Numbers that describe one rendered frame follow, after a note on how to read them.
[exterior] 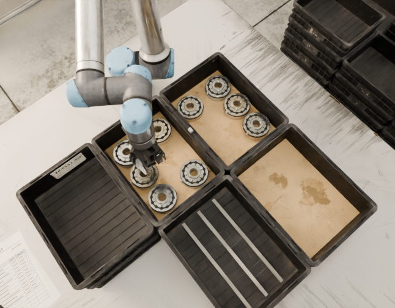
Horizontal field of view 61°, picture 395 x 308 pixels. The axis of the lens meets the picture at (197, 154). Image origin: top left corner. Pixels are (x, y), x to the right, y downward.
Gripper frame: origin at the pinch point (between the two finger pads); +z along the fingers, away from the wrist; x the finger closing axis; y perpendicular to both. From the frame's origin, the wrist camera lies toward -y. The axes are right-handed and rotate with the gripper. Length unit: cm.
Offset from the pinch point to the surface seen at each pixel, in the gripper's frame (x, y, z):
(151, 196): -5.2, 8.6, 9.5
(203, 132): 25.3, 0.3, 10.4
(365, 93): 123, 22, 48
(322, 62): 121, -7, 50
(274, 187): 31.2, 33.3, 10.0
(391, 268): 48, 81, 22
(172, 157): 9.6, 0.6, 11.4
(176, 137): 15.8, -4.9, 11.0
